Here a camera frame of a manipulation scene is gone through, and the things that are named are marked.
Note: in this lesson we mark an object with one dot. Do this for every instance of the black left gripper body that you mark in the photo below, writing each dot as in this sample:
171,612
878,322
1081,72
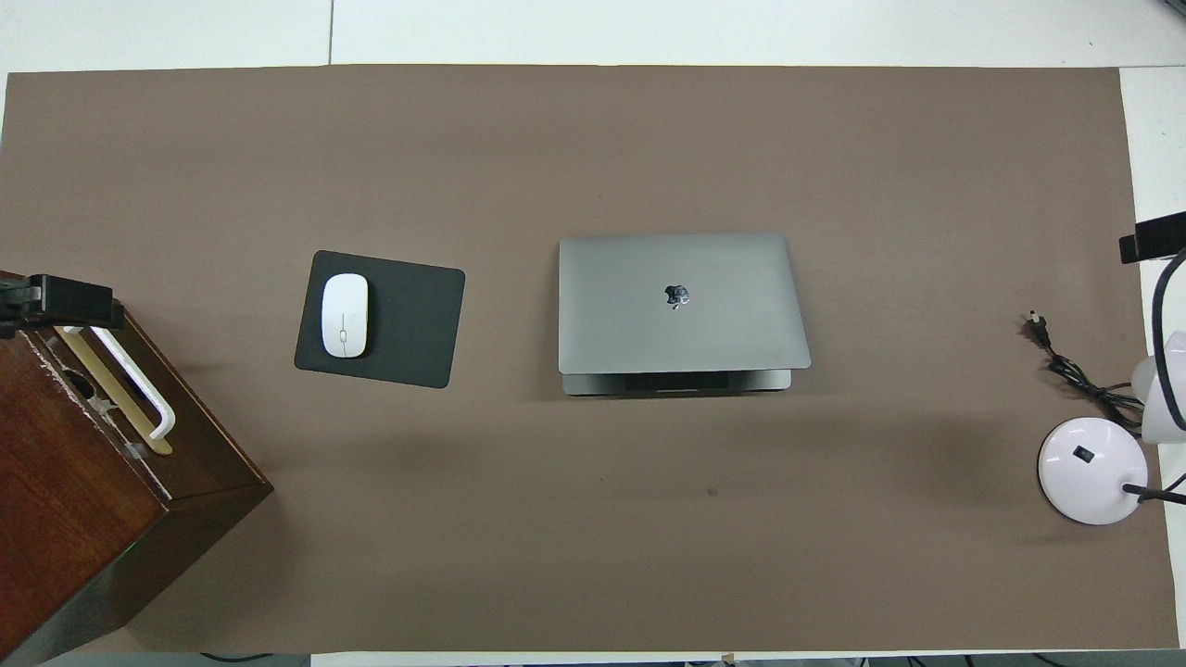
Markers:
14,310

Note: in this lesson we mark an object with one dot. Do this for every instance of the grey aluminium laptop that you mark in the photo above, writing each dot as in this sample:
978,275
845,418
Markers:
649,315

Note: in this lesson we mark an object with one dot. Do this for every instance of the dark wooden box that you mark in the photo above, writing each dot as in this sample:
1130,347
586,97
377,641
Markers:
74,519

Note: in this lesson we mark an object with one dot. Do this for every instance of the white desk lamp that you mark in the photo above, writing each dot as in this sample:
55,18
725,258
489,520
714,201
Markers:
1084,472

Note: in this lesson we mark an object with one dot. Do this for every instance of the white computer mouse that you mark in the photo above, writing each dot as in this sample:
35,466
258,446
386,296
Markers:
345,315

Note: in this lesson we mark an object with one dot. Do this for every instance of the black mouse pad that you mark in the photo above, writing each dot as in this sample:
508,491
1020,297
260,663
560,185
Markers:
417,324

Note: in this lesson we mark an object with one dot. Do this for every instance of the brown table mat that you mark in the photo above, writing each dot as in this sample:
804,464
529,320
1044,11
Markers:
593,519

